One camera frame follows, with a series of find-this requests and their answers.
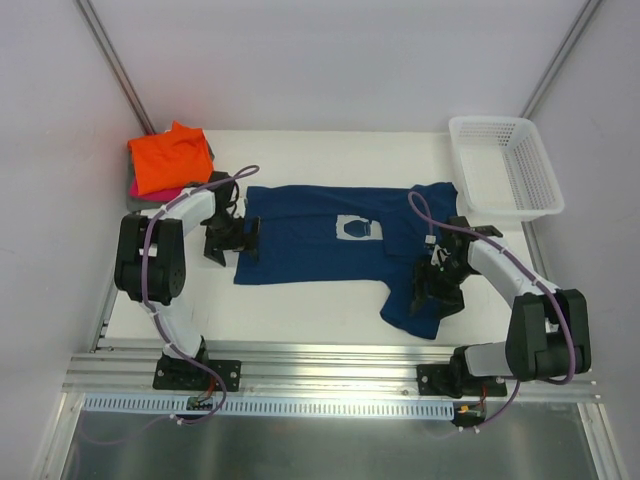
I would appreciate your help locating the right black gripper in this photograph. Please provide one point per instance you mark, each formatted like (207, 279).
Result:
(433, 288)

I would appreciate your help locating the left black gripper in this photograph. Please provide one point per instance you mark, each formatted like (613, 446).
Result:
(250, 233)

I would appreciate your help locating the blue t-shirt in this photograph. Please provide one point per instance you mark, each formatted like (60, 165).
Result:
(318, 233)

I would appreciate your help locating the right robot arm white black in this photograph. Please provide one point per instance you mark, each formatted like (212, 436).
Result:
(548, 337)

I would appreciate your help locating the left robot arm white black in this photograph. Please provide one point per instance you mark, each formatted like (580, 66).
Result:
(150, 264)

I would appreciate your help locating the pink folded t-shirt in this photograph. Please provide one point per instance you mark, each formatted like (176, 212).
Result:
(160, 196)

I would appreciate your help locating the orange folded t-shirt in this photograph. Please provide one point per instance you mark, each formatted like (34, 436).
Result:
(177, 134)

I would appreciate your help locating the grey folded t-shirt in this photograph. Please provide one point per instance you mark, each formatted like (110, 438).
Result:
(145, 205)

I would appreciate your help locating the white plastic basket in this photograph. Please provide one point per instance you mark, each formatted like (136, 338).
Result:
(502, 168)

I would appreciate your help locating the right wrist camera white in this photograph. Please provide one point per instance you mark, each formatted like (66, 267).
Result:
(437, 254)

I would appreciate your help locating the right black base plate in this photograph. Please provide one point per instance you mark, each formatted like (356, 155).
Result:
(435, 377)

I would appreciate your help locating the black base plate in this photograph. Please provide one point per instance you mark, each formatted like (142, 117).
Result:
(180, 375)
(435, 377)

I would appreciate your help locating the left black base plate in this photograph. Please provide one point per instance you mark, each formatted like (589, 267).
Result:
(180, 375)

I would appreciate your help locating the aluminium mounting rail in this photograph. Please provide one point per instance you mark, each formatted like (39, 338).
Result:
(268, 369)

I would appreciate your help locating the white slotted cable duct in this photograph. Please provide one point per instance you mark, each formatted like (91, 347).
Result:
(271, 407)

